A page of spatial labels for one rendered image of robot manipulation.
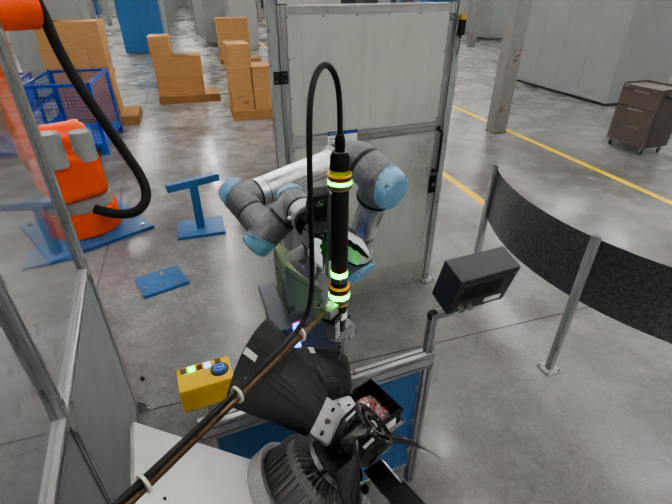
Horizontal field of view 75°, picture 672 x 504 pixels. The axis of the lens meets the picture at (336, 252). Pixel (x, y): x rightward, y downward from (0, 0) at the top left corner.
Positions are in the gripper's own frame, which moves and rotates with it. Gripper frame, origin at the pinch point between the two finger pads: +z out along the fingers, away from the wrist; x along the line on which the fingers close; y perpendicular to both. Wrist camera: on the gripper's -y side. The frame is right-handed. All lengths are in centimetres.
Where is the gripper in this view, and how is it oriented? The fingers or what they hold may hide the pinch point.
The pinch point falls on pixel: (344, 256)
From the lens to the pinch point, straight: 81.6
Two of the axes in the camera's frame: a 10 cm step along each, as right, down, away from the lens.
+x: -9.3, 2.0, -3.2
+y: 0.0, 8.5, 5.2
